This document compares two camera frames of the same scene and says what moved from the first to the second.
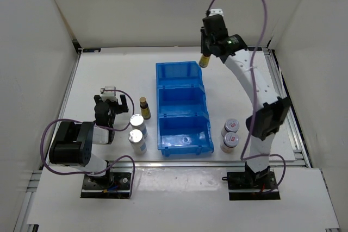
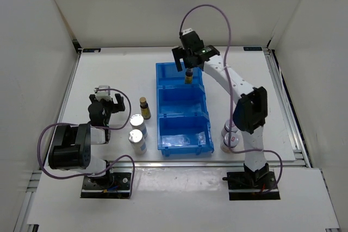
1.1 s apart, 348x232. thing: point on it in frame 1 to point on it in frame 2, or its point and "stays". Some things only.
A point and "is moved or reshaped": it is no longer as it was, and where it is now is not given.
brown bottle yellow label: x=145 y=110 stays
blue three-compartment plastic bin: x=183 y=126 stays
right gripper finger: x=203 y=41 to x=178 y=53
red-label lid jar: x=231 y=125 stays
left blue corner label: x=91 y=50 stays
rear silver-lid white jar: x=136 y=121 stays
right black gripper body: x=207 y=44 to x=187 y=60
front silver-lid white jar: x=136 y=139 stays
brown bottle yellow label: x=204 y=61 is moved or reshaped
